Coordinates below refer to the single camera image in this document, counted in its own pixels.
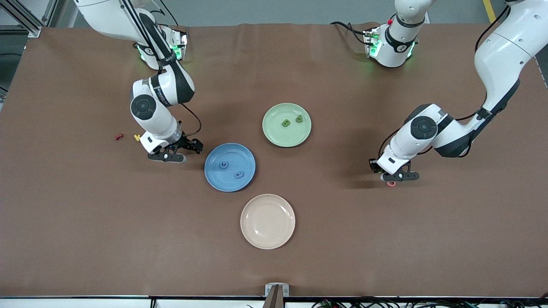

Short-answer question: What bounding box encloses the silver left base panel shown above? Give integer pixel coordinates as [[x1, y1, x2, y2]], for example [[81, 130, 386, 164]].
[[364, 29, 381, 58]]

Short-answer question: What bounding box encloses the silver base panel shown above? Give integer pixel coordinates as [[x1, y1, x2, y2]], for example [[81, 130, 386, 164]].
[[171, 28, 188, 60], [364, 29, 381, 58]]

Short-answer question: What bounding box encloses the light green plate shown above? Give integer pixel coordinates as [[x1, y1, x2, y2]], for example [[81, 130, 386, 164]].
[[262, 103, 312, 148]]

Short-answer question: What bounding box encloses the silver right base panel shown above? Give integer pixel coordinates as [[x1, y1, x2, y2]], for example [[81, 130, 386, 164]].
[[171, 28, 188, 60]]

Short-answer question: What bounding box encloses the brown camera post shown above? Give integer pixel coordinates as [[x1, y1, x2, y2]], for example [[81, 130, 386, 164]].
[[262, 285, 285, 308]]

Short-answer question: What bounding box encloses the cream plate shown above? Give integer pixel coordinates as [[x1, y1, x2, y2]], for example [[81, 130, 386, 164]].
[[240, 194, 296, 250]]

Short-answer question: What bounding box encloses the aluminium extrusion frame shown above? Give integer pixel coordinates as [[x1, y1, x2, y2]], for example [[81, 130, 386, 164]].
[[0, 0, 65, 38]]

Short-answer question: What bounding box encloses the white table edge rail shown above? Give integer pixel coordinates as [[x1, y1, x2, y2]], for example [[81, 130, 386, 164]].
[[0, 298, 548, 308]]

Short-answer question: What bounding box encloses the silver clamp bracket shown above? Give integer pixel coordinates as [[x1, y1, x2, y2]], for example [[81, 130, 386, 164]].
[[265, 283, 290, 297]]

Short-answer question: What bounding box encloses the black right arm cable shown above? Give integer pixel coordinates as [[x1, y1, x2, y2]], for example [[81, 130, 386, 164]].
[[182, 103, 203, 138]]

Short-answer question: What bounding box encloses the blue plate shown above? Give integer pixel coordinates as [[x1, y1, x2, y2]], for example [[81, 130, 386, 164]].
[[204, 143, 256, 193]]

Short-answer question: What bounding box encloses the black base cable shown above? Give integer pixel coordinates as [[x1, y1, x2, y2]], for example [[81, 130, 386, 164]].
[[331, 21, 365, 45]]

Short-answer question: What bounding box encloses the brown table mat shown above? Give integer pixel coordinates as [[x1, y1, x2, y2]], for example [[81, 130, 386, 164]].
[[0, 22, 548, 298]]

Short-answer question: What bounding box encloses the black cable bundle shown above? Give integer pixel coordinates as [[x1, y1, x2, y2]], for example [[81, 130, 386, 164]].
[[312, 297, 548, 308]]

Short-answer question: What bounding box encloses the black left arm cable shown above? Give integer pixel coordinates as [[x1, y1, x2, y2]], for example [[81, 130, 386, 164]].
[[378, 127, 403, 159]]

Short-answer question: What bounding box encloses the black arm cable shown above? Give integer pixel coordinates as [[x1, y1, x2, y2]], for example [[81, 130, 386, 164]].
[[378, 127, 403, 159], [182, 103, 203, 138]]

